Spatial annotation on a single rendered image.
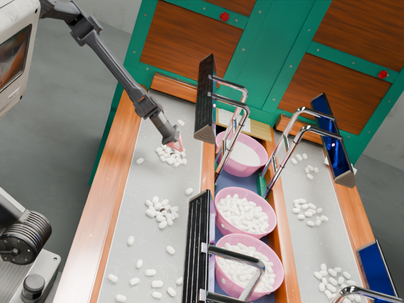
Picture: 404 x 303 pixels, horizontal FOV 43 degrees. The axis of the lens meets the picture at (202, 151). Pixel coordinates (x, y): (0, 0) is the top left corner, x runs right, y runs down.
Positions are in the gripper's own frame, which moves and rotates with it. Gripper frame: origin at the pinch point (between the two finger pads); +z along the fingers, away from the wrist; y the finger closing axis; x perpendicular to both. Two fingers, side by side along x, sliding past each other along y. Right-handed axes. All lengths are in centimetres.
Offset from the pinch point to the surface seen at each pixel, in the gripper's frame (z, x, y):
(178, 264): 11, 4, -54
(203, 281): -14, -22, -93
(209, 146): 15.0, -4.6, 19.0
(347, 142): 69, -58, 57
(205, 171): 14.2, -3.4, -0.5
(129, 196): -5.9, 17.1, -26.8
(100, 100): 14, 91, 155
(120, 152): -13.9, 19.8, -5.4
